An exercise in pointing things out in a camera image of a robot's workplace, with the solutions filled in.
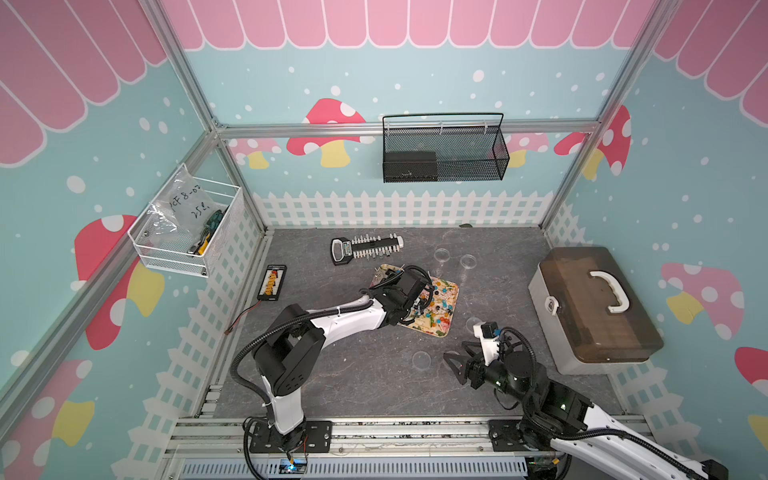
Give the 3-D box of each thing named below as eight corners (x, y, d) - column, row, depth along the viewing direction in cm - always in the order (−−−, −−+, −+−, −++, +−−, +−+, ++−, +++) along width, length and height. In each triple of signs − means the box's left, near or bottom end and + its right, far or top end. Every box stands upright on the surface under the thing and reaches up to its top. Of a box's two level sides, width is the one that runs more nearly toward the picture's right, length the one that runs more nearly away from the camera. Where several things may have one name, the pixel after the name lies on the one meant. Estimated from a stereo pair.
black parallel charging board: (259, 300, 102) (256, 296, 101) (269, 268, 111) (267, 264, 109) (278, 300, 102) (276, 296, 101) (287, 268, 111) (285, 264, 109)
